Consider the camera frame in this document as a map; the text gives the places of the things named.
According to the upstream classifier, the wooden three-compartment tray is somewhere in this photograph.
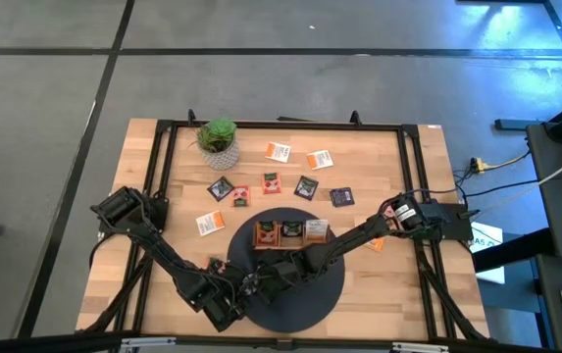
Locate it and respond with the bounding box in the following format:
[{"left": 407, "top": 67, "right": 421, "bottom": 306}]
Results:
[{"left": 252, "top": 219, "right": 332, "bottom": 252}]

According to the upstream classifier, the round dark woven placemat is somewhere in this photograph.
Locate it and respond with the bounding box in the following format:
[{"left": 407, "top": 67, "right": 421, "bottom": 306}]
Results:
[{"left": 226, "top": 207, "right": 346, "bottom": 334}]

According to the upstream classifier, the silver metal bracket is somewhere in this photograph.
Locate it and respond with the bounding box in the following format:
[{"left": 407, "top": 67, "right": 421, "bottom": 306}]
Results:
[
  {"left": 120, "top": 336, "right": 178, "bottom": 350},
  {"left": 390, "top": 341, "right": 451, "bottom": 353}
]

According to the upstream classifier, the white printed sign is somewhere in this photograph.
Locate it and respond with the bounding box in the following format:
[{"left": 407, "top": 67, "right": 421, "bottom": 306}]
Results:
[{"left": 469, "top": 221, "right": 506, "bottom": 285}]

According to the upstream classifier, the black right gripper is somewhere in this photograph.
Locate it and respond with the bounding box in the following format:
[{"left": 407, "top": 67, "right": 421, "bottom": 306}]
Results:
[{"left": 255, "top": 249, "right": 324, "bottom": 303}]

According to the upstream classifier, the black green tea packet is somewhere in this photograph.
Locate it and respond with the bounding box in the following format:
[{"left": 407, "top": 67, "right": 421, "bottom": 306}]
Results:
[
  {"left": 293, "top": 175, "right": 320, "bottom": 202},
  {"left": 206, "top": 176, "right": 235, "bottom": 203},
  {"left": 281, "top": 220, "right": 305, "bottom": 239}
]

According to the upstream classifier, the black diagonal beam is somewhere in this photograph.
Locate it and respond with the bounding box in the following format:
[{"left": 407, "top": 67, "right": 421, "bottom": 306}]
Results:
[{"left": 471, "top": 227, "right": 556, "bottom": 274}]

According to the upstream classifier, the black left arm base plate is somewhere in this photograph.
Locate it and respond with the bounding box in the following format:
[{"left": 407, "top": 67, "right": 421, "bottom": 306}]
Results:
[{"left": 135, "top": 195, "right": 170, "bottom": 231}]

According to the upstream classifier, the white orange Tazo tea packet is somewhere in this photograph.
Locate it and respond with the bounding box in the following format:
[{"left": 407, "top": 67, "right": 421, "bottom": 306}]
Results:
[
  {"left": 264, "top": 141, "right": 292, "bottom": 164},
  {"left": 195, "top": 210, "right": 227, "bottom": 237},
  {"left": 304, "top": 219, "right": 330, "bottom": 241},
  {"left": 305, "top": 149, "right": 335, "bottom": 172}
]

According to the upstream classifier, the succulent in patterned white pot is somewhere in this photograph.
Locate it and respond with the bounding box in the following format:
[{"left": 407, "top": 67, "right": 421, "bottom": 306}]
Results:
[{"left": 194, "top": 117, "right": 241, "bottom": 172}]

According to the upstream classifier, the black aluminium crossbar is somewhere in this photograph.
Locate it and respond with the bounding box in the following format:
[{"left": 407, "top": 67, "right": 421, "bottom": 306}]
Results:
[{"left": 0, "top": 331, "right": 562, "bottom": 353}]

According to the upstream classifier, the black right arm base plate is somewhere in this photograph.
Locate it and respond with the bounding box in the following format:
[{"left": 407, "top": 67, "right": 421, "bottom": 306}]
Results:
[{"left": 410, "top": 201, "right": 474, "bottom": 241}]

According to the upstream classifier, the purple tea packet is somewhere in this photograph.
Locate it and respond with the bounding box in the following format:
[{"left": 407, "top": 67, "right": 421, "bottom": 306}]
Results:
[{"left": 329, "top": 186, "right": 356, "bottom": 208}]

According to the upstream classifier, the black metal table frame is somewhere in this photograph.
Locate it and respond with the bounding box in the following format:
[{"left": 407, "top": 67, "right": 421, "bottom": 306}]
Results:
[{"left": 77, "top": 108, "right": 492, "bottom": 344}]

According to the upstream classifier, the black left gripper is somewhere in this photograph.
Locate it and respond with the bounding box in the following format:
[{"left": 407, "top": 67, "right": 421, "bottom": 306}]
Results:
[{"left": 196, "top": 273, "right": 270, "bottom": 333}]

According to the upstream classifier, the dark teal floor bar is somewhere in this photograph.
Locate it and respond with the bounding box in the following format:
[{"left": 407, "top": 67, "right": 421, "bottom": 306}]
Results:
[{"left": 494, "top": 118, "right": 547, "bottom": 131}]

